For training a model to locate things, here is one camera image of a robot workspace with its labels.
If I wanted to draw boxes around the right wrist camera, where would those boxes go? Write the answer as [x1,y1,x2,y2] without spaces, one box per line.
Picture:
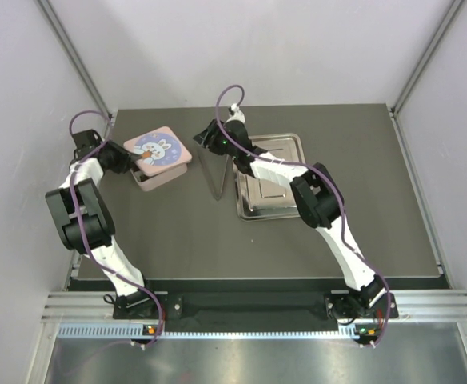
[226,103,246,124]

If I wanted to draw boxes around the grey slotted cable duct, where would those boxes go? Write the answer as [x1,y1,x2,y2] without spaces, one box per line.
[57,323,360,340]

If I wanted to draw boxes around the right aluminium corner post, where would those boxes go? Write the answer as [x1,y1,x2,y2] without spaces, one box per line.
[389,0,465,118]

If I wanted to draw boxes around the silver tin lid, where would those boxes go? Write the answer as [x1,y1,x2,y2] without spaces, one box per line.
[123,126,192,177]

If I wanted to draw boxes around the left aluminium corner post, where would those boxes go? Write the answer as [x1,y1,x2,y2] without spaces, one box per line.
[34,0,112,117]

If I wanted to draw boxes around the pink chocolate tin box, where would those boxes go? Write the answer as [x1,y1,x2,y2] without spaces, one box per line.
[130,164,188,192]

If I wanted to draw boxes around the aluminium corner post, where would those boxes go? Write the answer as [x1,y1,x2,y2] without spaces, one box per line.
[34,0,112,117]
[389,0,465,118]

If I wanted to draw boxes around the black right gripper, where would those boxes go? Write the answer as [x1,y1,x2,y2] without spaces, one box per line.
[193,120,238,160]

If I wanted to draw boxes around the steel tongs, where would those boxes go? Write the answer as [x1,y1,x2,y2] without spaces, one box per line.
[197,147,230,202]

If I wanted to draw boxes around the aluminium frame rail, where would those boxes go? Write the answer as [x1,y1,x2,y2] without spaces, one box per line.
[42,290,467,322]

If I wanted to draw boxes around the steel serving tray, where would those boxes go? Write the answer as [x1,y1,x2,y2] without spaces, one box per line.
[233,133,305,221]

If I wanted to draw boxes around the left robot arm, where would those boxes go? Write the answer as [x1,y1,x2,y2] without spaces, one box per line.
[45,130,159,318]

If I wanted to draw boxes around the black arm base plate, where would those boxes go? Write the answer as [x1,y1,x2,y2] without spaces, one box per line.
[112,290,401,321]

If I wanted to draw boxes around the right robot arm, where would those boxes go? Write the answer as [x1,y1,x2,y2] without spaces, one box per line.
[193,120,392,322]

